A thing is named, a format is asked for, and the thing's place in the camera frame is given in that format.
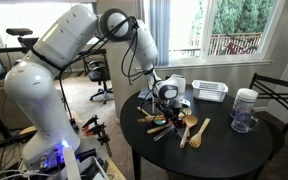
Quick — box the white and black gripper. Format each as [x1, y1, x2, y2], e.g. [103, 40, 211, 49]
[153, 74, 191, 128]

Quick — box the black spatula with clear handle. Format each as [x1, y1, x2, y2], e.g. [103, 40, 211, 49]
[153, 121, 185, 141]

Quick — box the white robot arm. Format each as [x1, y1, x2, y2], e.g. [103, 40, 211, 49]
[4, 5, 190, 170]

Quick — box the silver round tin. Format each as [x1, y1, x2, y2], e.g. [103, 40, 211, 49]
[154, 115, 166, 125]

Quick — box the light wooden spoon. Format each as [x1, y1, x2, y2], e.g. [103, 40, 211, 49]
[180, 115, 198, 148]

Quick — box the wooden slotted fork spoon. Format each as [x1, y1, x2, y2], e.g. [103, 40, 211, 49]
[189, 118, 210, 148]

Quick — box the blue cloth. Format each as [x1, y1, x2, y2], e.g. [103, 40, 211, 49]
[138, 87, 152, 100]

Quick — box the white plastic basket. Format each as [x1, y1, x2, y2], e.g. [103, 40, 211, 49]
[192, 80, 228, 102]

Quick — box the clear glass mug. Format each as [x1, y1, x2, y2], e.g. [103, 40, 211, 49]
[231, 107, 260, 133]

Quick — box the white wipes canister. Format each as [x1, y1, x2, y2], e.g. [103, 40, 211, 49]
[230, 88, 258, 118]

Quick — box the orange black clamp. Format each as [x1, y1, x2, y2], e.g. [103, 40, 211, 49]
[81, 115, 112, 157]

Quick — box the black office chair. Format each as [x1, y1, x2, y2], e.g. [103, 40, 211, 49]
[80, 49, 113, 103]

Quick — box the black metal chair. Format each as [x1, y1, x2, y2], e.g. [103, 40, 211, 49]
[248, 72, 288, 180]

